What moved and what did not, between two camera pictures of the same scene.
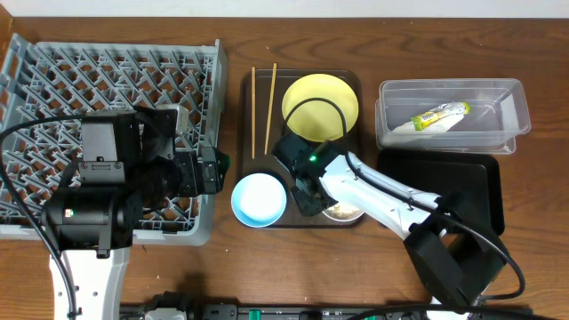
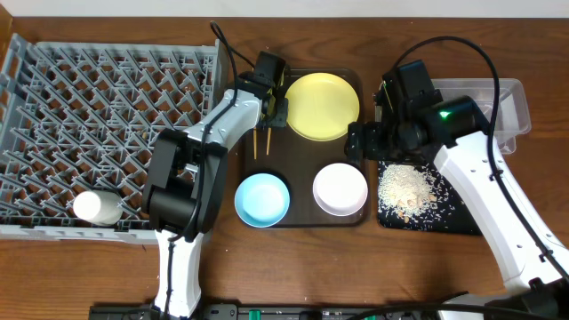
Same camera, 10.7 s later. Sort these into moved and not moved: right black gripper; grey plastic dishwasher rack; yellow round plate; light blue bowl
Moved: right black gripper
Not moved: grey plastic dishwasher rack; yellow round plate; light blue bowl
